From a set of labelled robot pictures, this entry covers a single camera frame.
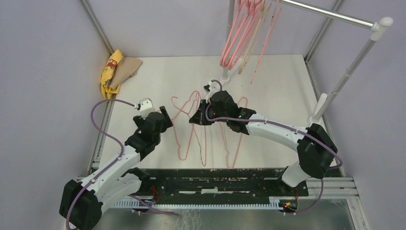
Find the yellow printed cloth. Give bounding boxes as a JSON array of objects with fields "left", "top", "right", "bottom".
[{"left": 101, "top": 50, "right": 123, "bottom": 99}]

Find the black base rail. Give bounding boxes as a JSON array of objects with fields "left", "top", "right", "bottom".
[{"left": 119, "top": 168, "right": 309, "bottom": 205}]

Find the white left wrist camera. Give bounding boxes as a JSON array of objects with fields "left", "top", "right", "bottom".
[{"left": 137, "top": 98, "right": 156, "bottom": 118}]

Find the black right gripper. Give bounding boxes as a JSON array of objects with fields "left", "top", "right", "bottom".
[{"left": 190, "top": 99, "right": 229, "bottom": 126}]

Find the thin pink wire hanger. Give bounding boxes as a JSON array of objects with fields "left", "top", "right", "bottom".
[{"left": 173, "top": 99, "right": 196, "bottom": 156}]

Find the thick pink plastic hanger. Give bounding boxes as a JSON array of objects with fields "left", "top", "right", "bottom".
[{"left": 220, "top": 0, "right": 255, "bottom": 70}]

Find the silver clothes rack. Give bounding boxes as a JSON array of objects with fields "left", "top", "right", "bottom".
[{"left": 219, "top": 0, "right": 394, "bottom": 127}]

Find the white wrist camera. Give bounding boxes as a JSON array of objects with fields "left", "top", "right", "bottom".
[
  {"left": 203, "top": 80, "right": 220, "bottom": 103},
  {"left": 137, "top": 98, "right": 156, "bottom": 118}
]

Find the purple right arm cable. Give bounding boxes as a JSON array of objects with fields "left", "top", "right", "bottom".
[{"left": 204, "top": 79, "right": 343, "bottom": 171}]

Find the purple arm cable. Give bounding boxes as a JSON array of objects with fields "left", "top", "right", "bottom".
[
  {"left": 65, "top": 99, "right": 139, "bottom": 230},
  {"left": 204, "top": 79, "right": 343, "bottom": 171}
]

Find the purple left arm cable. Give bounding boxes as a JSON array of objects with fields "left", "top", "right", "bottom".
[{"left": 65, "top": 99, "right": 139, "bottom": 230}]

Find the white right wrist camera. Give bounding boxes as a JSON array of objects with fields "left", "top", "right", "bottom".
[{"left": 203, "top": 80, "right": 220, "bottom": 103}]

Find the white slotted cable duct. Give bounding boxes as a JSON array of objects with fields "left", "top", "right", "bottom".
[{"left": 112, "top": 198, "right": 283, "bottom": 210}]

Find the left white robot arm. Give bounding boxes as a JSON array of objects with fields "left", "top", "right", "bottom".
[{"left": 59, "top": 104, "right": 173, "bottom": 230}]

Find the beige cloth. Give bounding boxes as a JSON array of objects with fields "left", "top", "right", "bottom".
[{"left": 108, "top": 57, "right": 143, "bottom": 90}]

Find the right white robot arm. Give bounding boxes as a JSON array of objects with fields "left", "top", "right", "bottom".
[{"left": 189, "top": 91, "right": 338, "bottom": 196}]

